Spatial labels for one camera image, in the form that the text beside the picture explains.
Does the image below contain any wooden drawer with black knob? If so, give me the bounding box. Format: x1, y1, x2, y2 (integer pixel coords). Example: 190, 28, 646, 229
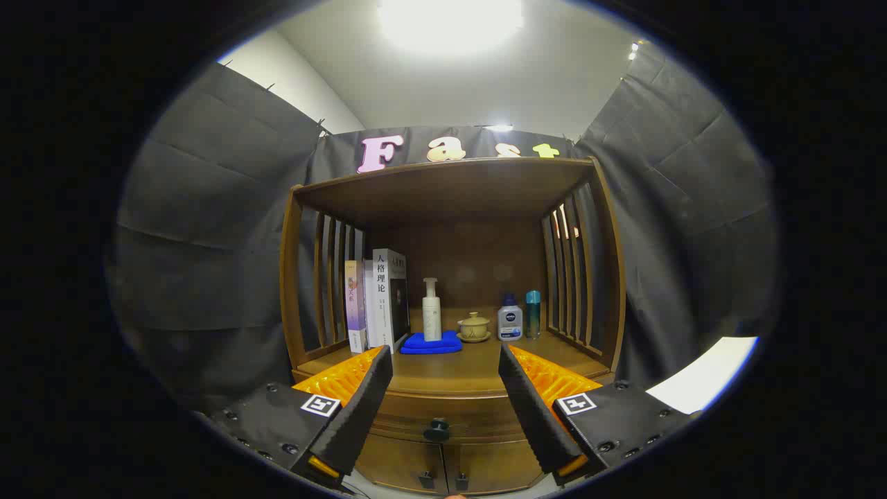
367, 389, 538, 444

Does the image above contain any yellow-green lidded teacup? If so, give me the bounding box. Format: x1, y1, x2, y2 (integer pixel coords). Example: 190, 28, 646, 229
456, 311, 492, 344

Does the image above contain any blue folded cloth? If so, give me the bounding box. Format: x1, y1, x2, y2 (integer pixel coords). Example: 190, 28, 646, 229
400, 331, 464, 356

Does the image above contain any thin white book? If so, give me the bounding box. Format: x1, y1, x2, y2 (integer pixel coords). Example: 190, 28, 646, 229
363, 260, 378, 349

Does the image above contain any white board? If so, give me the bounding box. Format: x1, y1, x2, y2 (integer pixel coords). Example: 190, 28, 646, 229
644, 336, 759, 415

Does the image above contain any purple book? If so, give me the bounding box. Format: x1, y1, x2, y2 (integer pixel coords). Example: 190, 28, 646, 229
344, 260, 368, 354

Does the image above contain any thick white and black book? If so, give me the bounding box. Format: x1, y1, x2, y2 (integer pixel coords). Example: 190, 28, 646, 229
372, 248, 411, 354

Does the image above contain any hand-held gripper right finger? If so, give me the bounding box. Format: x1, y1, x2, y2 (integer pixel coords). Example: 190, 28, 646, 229
498, 343, 701, 487

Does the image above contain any white pump bottle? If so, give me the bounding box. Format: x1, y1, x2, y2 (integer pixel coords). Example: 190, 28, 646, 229
422, 277, 443, 342

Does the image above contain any wooden cabinet door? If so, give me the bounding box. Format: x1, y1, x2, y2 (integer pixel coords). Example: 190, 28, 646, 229
353, 435, 448, 494
443, 440, 545, 496

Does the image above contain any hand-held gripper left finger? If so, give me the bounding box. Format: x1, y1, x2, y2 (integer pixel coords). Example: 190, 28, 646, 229
208, 345, 394, 489

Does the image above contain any white bottle with blue cap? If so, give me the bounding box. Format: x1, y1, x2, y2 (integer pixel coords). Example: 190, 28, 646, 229
498, 293, 524, 342

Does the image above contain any brown wooden cabinet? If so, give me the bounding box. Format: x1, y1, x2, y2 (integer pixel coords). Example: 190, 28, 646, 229
279, 157, 626, 496

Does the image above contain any wooden countertop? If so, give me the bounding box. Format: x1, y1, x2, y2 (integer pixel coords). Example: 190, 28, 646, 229
295, 305, 614, 399

